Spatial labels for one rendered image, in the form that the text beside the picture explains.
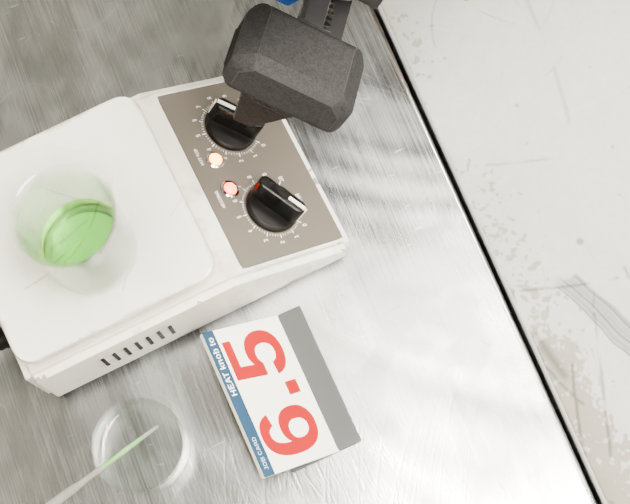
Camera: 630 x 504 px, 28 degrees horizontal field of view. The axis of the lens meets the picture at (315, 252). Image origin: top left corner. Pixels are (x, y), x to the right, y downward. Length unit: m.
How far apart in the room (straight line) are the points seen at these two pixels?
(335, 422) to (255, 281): 0.10
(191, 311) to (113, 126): 0.11
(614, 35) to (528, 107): 0.07
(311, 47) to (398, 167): 0.22
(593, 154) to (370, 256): 0.15
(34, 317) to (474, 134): 0.30
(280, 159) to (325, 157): 0.05
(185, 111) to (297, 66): 0.18
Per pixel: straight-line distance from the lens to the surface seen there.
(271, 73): 0.57
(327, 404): 0.75
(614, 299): 0.78
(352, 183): 0.78
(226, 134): 0.74
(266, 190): 0.72
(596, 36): 0.83
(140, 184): 0.70
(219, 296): 0.71
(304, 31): 0.59
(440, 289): 0.77
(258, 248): 0.71
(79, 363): 0.71
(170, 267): 0.69
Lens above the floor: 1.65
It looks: 75 degrees down
